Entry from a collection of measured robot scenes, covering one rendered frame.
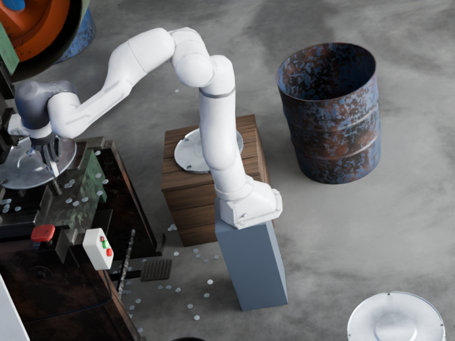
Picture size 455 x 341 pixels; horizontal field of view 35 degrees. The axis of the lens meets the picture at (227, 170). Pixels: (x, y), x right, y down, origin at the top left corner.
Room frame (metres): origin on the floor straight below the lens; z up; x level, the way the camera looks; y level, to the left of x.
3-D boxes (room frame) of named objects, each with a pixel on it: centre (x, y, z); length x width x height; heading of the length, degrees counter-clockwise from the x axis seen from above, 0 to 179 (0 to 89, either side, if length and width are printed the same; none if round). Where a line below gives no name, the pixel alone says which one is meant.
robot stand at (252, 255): (1.85, 0.00, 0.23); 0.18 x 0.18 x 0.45; 80
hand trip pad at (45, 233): (1.69, 0.60, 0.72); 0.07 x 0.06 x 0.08; 75
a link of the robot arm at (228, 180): (1.89, 0.00, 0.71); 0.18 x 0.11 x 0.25; 175
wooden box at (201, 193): (2.36, 0.05, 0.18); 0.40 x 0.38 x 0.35; 80
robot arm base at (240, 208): (1.85, -0.04, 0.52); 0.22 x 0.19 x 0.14; 80
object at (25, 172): (2.04, 0.62, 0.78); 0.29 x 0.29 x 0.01
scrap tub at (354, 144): (2.48, -0.51, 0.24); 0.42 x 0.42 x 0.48
